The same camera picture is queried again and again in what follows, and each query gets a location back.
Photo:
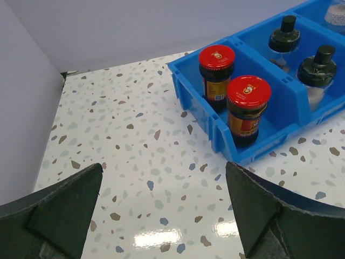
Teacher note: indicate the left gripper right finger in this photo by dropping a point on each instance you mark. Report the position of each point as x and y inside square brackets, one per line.
[274, 222]

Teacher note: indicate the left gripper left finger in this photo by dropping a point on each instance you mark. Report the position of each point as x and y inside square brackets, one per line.
[52, 222]

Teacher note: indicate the red-lid sauce jar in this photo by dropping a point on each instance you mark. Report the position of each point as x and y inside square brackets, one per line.
[247, 100]
[216, 65]

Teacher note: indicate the black-cap spice grinder bottle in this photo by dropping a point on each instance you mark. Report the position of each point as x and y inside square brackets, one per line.
[317, 73]

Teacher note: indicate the blue three-compartment plastic bin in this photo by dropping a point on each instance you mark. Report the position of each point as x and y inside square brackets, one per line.
[288, 112]

